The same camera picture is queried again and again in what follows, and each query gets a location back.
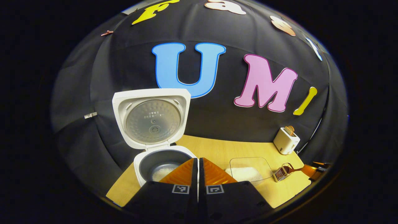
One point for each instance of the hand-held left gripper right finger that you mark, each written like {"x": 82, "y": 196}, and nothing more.
{"x": 224, "y": 202}

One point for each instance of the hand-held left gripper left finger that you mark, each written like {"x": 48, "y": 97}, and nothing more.
{"x": 174, "y": 202}

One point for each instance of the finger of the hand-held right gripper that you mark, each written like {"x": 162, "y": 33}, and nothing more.
{"x": 312, "y": 172}
{"x": 321, "y": 165}

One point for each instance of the brown wooden spoon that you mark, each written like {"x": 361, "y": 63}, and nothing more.
{"x": 297, "y": 170}

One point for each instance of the white rice heap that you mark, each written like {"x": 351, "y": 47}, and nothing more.
{"x": 163, "y": 174}
{"x": 244, "y": 174}

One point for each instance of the white rice cooker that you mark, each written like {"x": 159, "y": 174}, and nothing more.
{"x": 152, "y": 124}

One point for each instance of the clear plastic rice box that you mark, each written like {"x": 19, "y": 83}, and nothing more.
{"x": 248, "y": 162}

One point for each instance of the white toaster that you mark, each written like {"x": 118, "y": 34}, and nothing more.
{"x": 284, "y": 143}

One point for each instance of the brown toast slice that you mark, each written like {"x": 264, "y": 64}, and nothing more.
{"x": 289, "y": 130}

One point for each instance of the black backdrop cloth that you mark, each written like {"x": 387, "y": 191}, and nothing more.
{"x": 224, "y": 124}

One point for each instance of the white cloth clip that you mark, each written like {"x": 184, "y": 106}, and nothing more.
{"x": 90, "y": 115}

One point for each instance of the copper cloth clip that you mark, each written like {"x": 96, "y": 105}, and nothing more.
{"x": 107, "y": 33}

